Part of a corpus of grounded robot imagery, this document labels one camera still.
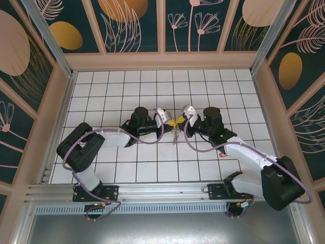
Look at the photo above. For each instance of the red key tag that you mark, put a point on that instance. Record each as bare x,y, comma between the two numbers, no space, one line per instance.
220,154

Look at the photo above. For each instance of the aluminium frame post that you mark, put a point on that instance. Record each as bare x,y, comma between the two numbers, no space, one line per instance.
273,33
47,33

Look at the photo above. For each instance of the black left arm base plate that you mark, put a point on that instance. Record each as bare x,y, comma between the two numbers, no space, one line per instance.
111,193

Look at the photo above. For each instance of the aluminium mounting rail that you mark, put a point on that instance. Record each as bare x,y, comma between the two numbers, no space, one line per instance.
162,193

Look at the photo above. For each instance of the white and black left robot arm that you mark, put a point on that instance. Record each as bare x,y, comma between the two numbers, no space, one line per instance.
89,179

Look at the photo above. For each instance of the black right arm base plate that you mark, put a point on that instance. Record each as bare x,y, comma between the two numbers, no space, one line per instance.
215,193

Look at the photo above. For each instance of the aluminium table side rail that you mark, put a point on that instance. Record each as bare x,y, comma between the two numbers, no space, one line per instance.
65,101
260,101

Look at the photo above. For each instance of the grey metal sheet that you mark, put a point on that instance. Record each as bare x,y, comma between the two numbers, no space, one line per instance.
162,228

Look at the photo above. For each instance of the black round controller housing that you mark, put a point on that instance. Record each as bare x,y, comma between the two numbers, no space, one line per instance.
237,211
92,212

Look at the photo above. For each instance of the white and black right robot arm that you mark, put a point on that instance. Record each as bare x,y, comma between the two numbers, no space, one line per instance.
243,152

